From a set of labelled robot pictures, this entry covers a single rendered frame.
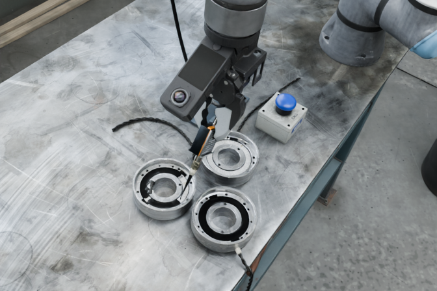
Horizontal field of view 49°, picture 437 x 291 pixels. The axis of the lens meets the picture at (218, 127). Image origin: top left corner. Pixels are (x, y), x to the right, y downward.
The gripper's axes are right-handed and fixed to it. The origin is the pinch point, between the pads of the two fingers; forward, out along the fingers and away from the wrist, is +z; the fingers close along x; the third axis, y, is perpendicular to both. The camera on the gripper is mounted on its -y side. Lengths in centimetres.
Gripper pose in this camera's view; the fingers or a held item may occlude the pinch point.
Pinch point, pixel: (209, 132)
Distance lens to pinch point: 74.6
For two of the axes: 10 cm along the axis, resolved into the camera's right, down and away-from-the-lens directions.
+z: -1.1, 6.5, 7.5
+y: 5.6, -5.8, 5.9
